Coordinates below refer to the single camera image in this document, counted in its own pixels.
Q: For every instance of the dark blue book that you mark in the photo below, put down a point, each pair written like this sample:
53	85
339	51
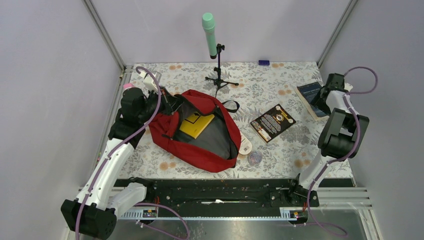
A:
306	94

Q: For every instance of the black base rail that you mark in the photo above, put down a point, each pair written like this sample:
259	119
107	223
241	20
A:
209	198

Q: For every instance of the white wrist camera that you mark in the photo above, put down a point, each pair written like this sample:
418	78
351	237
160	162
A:
149	82
347	87

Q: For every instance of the small blue block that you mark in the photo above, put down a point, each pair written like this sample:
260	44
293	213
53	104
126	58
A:
263	62

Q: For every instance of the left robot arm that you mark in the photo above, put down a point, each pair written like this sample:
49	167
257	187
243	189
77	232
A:
94	212

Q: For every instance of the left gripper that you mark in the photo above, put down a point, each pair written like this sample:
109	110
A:
171	103

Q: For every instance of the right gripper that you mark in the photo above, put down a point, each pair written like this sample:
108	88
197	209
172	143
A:
317	102

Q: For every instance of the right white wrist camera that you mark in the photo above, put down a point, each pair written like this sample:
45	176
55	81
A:
347	87

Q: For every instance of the red backpack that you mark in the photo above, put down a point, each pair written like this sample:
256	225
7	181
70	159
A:
215	149

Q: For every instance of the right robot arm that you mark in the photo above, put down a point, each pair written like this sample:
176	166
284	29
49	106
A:
339	140

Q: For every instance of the black microphone tripod stand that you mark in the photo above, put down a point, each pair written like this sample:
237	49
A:
219	82

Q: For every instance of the mint green microphone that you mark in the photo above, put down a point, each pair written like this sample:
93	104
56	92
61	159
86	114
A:
208	25

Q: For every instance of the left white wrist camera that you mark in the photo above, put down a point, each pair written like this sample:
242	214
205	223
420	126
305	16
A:
149	82

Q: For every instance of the white oval card package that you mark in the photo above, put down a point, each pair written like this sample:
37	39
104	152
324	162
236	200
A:
245	146

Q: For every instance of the black book under yellow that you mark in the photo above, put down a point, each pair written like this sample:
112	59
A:
272	123

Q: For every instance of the pink metronome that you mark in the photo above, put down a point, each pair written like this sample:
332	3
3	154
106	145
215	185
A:
128	86

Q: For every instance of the clear round plastic container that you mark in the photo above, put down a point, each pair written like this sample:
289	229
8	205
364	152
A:
255	158

